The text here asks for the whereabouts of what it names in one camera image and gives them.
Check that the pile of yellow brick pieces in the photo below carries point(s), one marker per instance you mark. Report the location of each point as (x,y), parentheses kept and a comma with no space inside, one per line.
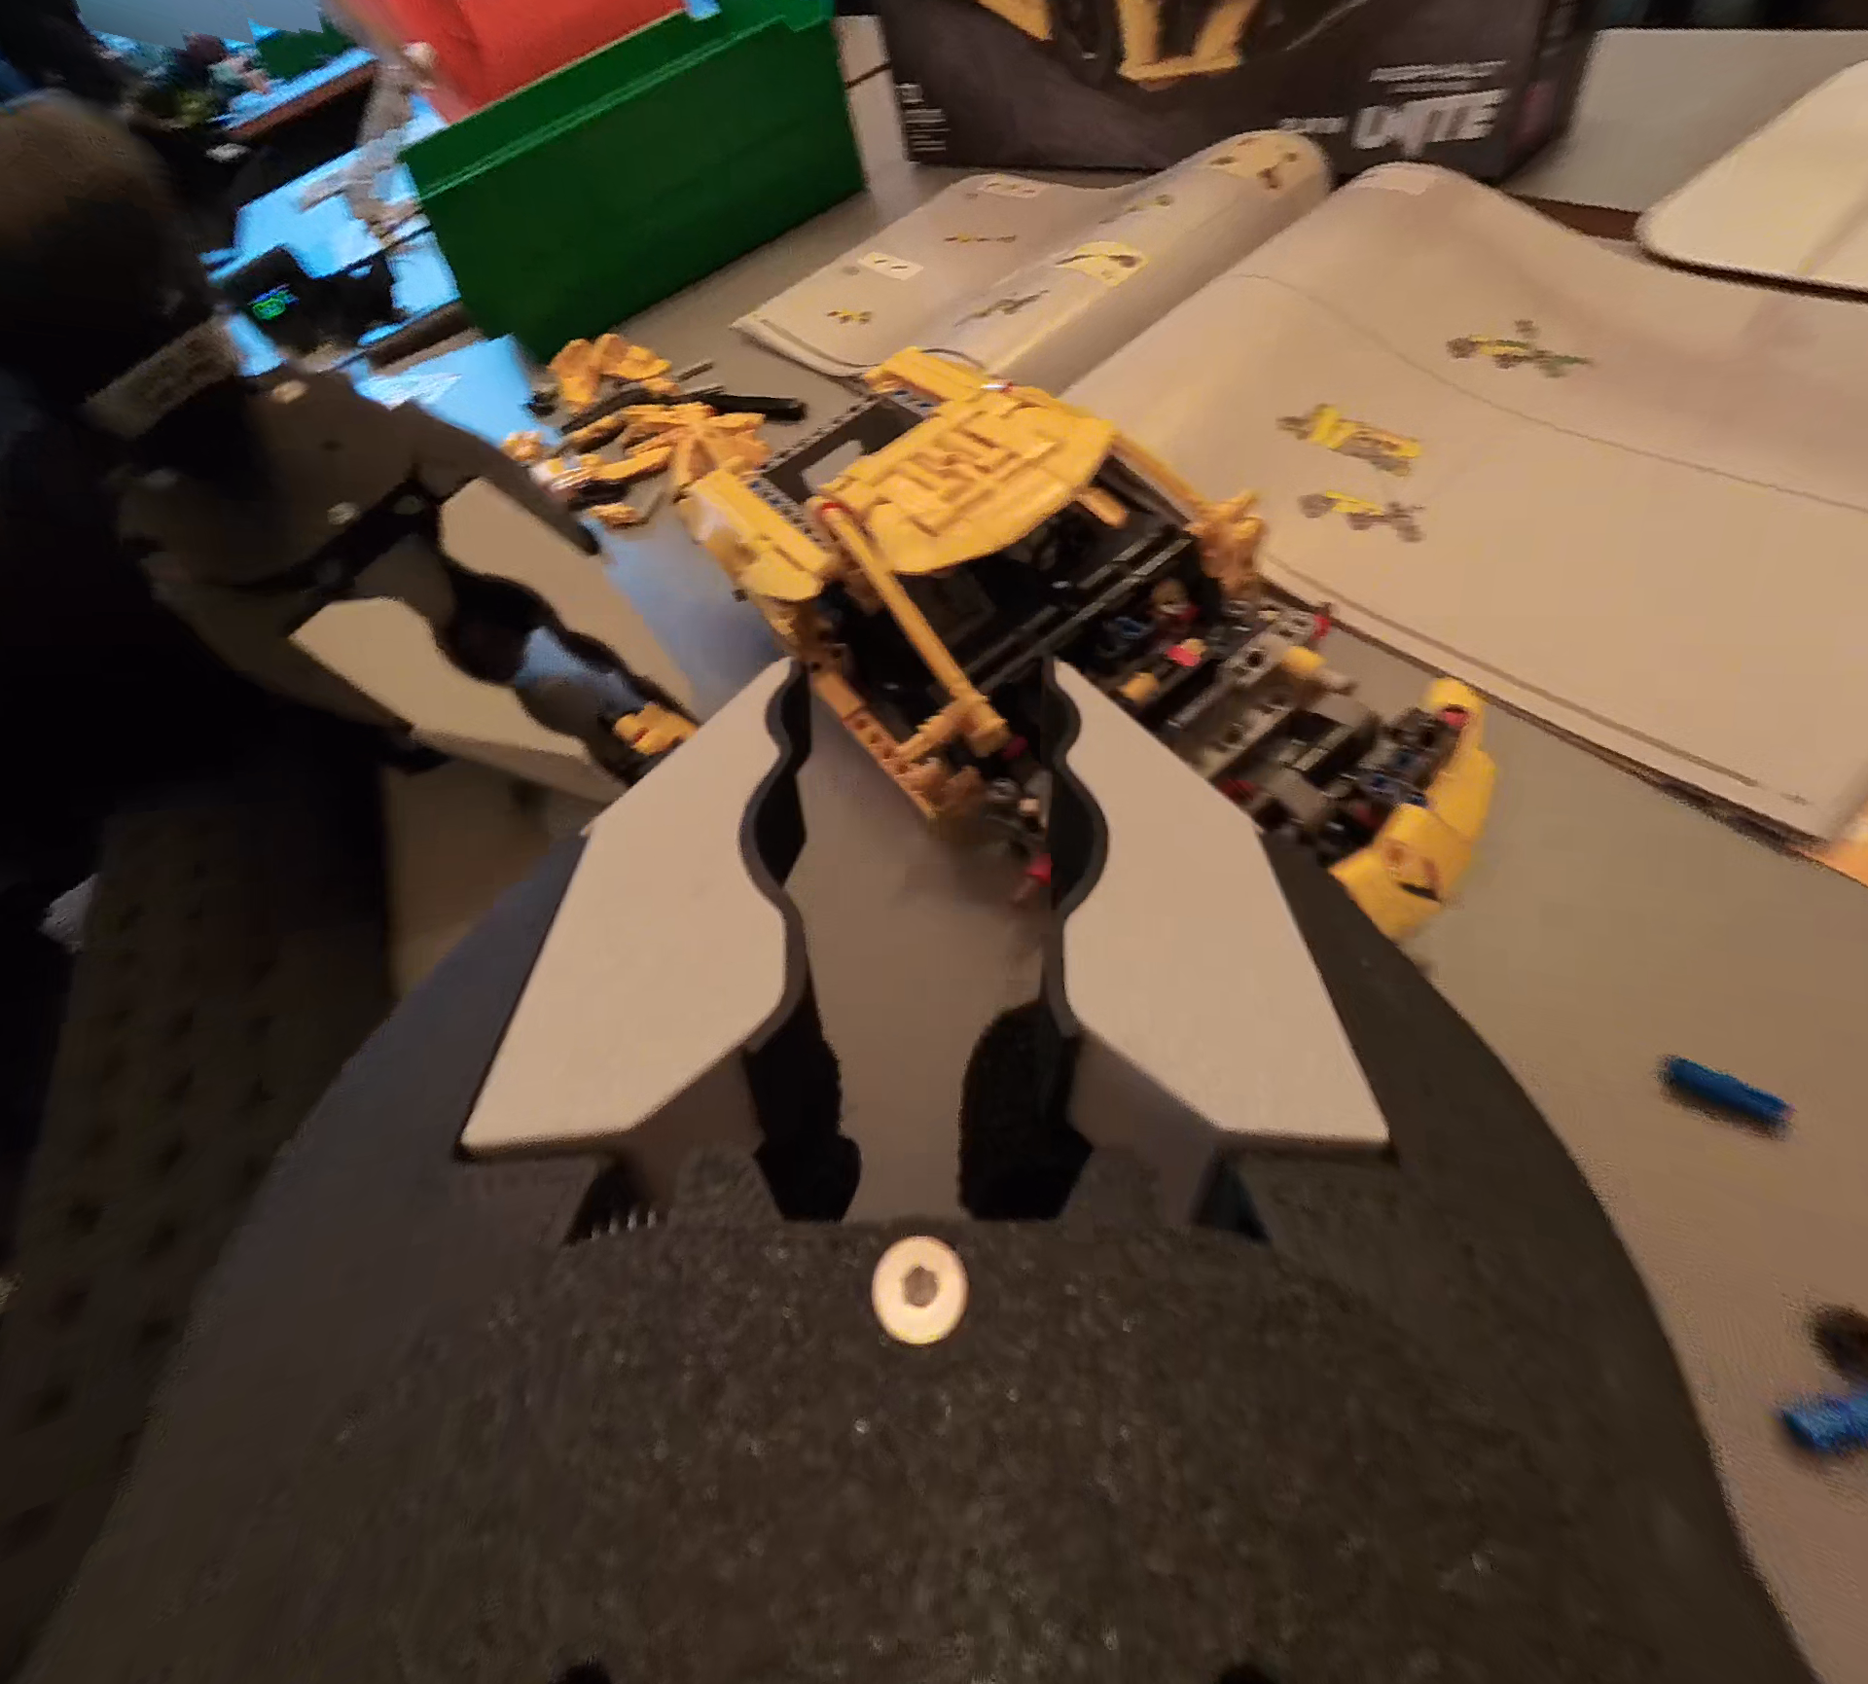
(629,414)

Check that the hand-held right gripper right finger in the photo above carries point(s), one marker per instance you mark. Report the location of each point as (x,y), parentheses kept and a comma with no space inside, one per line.
(1227,984)

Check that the blue connector pin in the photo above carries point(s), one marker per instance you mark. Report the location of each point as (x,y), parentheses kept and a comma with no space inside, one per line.
(1828,1421)
(1727,1093)

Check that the green plastic bin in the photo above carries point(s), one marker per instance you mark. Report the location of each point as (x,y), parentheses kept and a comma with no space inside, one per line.
(643,167)

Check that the yellow brick car model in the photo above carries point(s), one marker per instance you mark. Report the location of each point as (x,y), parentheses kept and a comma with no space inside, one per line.
(964,501)

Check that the black round brick piece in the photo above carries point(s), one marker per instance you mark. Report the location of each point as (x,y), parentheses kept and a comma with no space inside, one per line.
(1844,1339)

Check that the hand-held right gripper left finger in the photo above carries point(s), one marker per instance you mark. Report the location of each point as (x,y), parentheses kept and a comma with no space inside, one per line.
(629,984)

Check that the black perforated mat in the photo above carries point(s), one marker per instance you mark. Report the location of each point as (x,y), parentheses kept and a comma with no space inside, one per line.
(176,1100)

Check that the grey desk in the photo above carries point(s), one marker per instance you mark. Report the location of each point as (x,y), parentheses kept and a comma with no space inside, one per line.
(1665,954)

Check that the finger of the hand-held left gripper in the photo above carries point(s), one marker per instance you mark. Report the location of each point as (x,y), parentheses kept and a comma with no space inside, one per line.
(439,686)
(571,589)

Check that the open instruction booklet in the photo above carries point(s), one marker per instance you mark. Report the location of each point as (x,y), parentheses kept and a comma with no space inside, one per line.
(1577,546)

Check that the wooden document stand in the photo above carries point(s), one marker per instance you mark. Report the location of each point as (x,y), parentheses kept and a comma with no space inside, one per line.
(1781,181)

